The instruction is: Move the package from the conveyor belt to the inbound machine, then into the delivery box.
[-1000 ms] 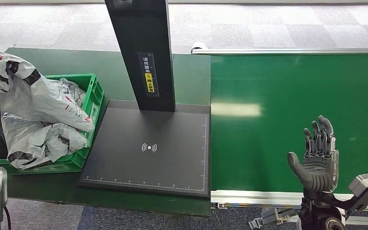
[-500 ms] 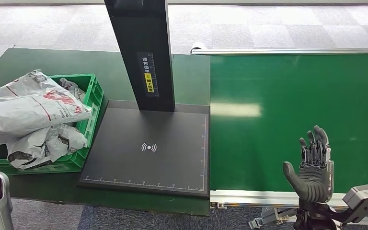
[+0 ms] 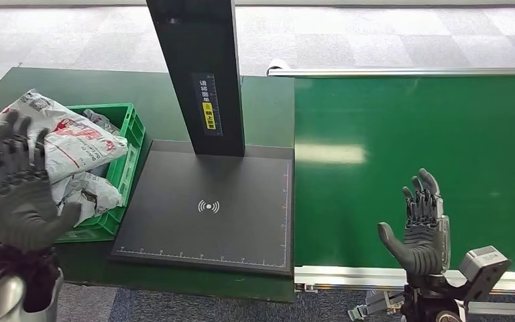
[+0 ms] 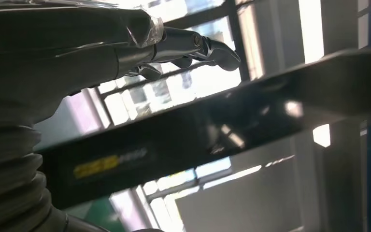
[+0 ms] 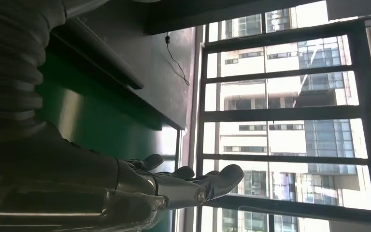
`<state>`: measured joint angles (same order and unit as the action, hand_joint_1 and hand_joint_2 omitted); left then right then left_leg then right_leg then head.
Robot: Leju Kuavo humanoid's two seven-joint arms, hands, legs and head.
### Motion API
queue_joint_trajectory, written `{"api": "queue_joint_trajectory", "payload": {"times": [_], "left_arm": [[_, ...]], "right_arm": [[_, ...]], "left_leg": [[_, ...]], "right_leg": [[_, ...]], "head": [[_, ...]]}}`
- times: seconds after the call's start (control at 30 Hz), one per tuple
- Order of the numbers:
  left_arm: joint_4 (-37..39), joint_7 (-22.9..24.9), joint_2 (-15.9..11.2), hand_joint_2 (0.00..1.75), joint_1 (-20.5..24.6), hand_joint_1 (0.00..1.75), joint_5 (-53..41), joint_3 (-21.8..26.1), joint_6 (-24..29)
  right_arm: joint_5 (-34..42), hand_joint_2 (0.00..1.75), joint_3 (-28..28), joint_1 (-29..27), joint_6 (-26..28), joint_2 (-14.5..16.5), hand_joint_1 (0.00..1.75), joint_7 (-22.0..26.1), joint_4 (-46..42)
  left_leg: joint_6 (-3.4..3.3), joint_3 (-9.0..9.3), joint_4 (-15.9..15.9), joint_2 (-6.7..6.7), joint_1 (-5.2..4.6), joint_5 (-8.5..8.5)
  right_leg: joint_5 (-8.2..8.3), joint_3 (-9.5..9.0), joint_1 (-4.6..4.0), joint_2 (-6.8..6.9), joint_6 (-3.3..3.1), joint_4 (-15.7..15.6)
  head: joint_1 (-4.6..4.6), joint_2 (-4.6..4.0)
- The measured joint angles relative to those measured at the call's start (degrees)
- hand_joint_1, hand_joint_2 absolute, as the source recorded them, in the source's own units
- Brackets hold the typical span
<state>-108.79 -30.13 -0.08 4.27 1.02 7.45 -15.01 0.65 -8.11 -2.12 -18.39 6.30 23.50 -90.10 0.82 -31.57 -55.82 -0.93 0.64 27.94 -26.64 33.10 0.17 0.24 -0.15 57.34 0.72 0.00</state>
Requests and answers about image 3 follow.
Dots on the black yellow column label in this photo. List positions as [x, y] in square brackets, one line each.
[208, 106]

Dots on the green conveyor belt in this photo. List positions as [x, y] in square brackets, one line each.
[417, 133]

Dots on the black scanner machine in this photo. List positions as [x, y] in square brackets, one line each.
[204, 222]

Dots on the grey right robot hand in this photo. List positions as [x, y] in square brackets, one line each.
[426, 249]

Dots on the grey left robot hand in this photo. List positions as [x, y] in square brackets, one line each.
[22, 209]

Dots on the silver conveyor bracket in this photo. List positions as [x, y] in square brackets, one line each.
[373, 306]

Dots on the green plastic crate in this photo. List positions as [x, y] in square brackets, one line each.
[126, 146]

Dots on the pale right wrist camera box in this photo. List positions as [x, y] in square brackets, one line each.
[484, 271]

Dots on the silver conveyor side rail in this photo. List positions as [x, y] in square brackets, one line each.
[395, 72]
[351, 277]

